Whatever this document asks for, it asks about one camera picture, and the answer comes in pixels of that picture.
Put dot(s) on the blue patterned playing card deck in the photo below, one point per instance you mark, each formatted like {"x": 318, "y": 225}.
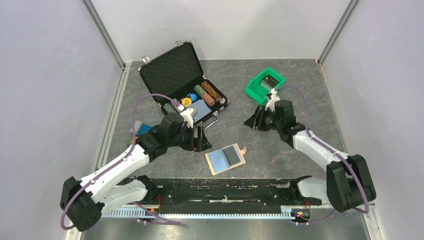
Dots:
{"x": 201, "y": 108}

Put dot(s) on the green blue chip row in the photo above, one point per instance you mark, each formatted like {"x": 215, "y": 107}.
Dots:
{"x": 169, "y": 109}

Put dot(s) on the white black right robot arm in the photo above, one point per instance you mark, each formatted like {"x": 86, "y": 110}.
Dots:
{"x": 348, "y": 183}

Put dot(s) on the blue small blind button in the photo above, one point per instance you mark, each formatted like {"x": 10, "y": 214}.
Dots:
{"x": 193, "y": 97}

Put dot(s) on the beige card holder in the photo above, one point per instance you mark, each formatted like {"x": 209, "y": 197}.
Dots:
{"x": 217, "y": 161}

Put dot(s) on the green red chip row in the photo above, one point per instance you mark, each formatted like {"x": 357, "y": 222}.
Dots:
{"x": 204, "y": 95}

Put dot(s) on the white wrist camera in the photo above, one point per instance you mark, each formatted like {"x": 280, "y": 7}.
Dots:
{"x": 272, "y": 97}
{"x": 188, "y": 115}

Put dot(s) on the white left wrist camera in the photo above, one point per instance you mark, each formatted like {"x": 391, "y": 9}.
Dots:
{"x": 188, "y": 115}

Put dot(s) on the green plastic bin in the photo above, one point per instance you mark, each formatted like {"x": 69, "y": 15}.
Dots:
{"x": 254, "y": 89}

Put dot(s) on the yellow big blind button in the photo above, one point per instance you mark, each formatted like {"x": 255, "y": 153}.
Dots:
{"x": 186, "y": 101}

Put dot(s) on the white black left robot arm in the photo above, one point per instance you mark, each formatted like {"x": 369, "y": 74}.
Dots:
{"x": 84, "y": 201}

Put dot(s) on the grey toy brick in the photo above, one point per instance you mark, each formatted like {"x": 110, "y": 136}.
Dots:
{"x": 136, "y": 126}

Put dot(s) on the orange black chip row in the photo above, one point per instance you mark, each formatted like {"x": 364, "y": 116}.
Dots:
{"x": 213, "y": 92}

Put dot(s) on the blue toy brick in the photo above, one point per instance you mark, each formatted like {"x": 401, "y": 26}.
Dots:
{"x": 143, "y": 129}

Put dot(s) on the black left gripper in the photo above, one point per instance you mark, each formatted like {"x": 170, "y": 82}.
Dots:
{"x": 201, "y": 143}

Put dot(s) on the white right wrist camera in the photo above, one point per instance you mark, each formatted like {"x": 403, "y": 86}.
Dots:
{"x": 272, "y": 97}

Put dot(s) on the black poker chip case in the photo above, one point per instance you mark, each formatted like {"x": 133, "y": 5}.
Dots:
{"x": 173, "y": 75}

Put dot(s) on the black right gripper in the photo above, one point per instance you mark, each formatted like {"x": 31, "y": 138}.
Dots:
{"x": 255, "y": 119}

